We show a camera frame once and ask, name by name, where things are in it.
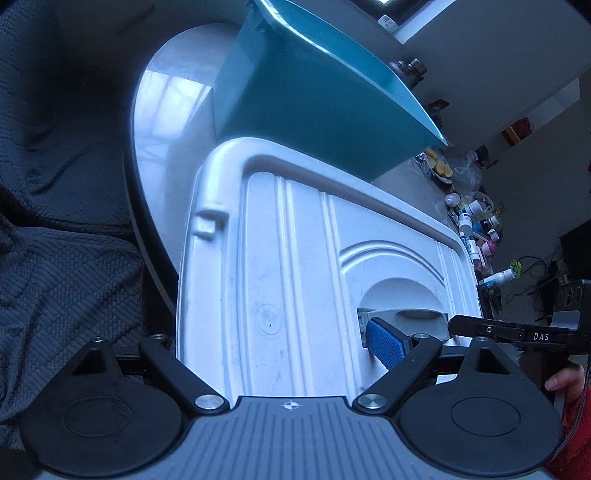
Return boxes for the white bottle with blue label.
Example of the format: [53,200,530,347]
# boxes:
[477,270,516,291]

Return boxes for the clear plastic bag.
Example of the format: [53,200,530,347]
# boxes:
[450,151,484,191]

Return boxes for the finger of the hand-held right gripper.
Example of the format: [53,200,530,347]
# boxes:
[449,315,526,343]

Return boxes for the white plastic bin lid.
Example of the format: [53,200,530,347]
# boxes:
[175,136,484,398]

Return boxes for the person's right hand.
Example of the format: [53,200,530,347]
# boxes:
[544,366,585,403]

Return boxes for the teal plastic storage bin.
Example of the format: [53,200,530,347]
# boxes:
[210,0,451,184]

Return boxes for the black monitor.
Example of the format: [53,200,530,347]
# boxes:
[558,225,591,280]

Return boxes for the person's right forearm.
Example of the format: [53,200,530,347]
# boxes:
[547,387,591,480]

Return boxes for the chair with grey knitted cover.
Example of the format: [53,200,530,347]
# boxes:
[0,0,144,232]
[0,215,180,455]

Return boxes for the plate of apple slices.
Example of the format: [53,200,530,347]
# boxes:
[422,148,456,184]

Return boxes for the black cables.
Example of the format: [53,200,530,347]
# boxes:
[507,256,560,324]

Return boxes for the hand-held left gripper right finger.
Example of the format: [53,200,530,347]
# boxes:
[353,317,525,417]

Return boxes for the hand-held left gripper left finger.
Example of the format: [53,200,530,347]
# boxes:
[68,335,230,417]

